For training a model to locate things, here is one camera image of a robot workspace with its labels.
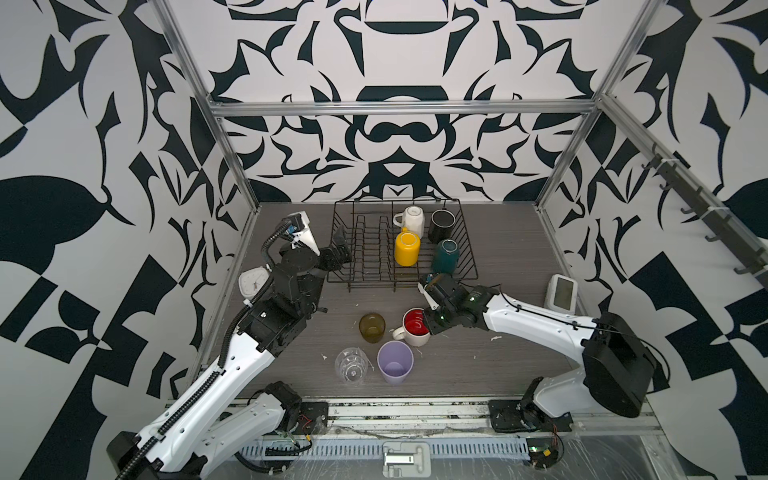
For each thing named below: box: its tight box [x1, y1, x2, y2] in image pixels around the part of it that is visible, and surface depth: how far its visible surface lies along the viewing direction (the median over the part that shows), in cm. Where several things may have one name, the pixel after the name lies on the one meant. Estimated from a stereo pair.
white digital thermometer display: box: [544, 274, 578, 315], surface depth 94 cm
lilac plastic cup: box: [377, 340, 415, 384], surface depth 75 cm
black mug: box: [428, 209, 456, 244], surface depth 104 cm
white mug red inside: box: [392, 307, 431, 347], surface depth 85 cm
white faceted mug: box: [393, 205, 425, 239], surface depth 103 cm
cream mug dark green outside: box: [433, 238, 460, 274], surface depth 94 cm
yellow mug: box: [395, 227, 421, 267], surface depth 98 cm
